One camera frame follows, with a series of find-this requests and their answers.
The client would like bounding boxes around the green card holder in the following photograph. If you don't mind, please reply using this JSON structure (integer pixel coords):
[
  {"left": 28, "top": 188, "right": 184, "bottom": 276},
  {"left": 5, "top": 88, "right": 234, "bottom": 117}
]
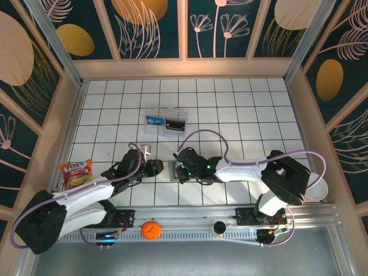
[{"left": 168, "top": 159, "right": 185, "bottom": 183}]

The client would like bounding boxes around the clear plastic organizer box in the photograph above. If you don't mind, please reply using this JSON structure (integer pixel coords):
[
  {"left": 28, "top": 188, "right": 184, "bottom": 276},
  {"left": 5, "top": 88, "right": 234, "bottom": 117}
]
[{"left": 143, "top": 103, "right": 189, "bottom": 139}]

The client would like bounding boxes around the black credit card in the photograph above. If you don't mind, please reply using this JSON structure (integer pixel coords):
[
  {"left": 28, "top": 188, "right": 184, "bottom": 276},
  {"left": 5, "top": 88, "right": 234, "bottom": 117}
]
[{"left": 165, "top": 116, "right": 186, "bottom": 132}]

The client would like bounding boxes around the blue credit card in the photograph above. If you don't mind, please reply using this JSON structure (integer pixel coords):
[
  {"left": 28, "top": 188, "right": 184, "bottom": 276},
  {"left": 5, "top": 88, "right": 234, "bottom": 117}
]
[{"left": 145, "top": 114, "right": 167, "bottom": 127}]

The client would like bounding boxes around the orange candy bag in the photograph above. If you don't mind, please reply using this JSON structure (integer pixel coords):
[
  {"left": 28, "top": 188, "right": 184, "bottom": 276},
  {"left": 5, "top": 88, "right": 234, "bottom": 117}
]
[{"left": 59, "top": 159, "right": 94, "bottom": 190}]

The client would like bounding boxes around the orange ball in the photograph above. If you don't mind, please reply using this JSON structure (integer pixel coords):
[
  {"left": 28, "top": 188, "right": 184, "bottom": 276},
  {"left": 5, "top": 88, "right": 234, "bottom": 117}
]
[{"left": 140, "top": 220, "right": 162, "bottom": 240}]

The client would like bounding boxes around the black connector board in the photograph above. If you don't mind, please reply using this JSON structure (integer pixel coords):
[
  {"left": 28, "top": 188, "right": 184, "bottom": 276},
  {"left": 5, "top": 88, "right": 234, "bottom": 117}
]
[
  {"left": 95, "top": 232, "right": 119, "bottom": 248},
  {"left": 256, "top": 228, "right": 288, "bottom": 248}
]

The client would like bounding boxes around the white bowl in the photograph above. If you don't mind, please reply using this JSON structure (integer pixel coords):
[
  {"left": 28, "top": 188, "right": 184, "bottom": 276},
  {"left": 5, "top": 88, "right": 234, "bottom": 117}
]
[{"left": 304, "top": 172, "right": 328, "bottom": 201}]

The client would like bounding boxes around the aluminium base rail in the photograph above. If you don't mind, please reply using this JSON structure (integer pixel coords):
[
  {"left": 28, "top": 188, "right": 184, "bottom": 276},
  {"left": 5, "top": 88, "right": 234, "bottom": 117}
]
[{"left": 27, "top": 202, "right": 344, "bottom": 231}]

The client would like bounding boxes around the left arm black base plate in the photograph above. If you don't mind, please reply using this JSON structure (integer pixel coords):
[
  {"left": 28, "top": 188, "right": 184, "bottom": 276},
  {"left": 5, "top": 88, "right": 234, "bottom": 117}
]
[{"left": 82, "top": 209, "right": 136, "bottom": 229}]

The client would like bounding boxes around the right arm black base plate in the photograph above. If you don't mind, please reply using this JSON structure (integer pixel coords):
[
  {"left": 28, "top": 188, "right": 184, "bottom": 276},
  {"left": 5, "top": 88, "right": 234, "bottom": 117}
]
[{"left": 235, "top": 206, "right": 288, "bottom": 227}]

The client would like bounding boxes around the white slotted cable duct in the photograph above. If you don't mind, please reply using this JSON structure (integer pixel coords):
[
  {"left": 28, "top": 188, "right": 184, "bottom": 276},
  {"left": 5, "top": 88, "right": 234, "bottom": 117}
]
[{"left": 62, "top": 229, "right": 259, "bottom": 246}]

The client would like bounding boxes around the aluminium frame post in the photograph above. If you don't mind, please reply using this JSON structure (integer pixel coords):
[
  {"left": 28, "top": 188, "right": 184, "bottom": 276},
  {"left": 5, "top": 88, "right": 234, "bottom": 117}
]
[
  {"left": 283, "top": 0, "right": 338, "bottom": 84},
  {"left": 22, "top": 0, "right": 85, "bottom": 87}
]

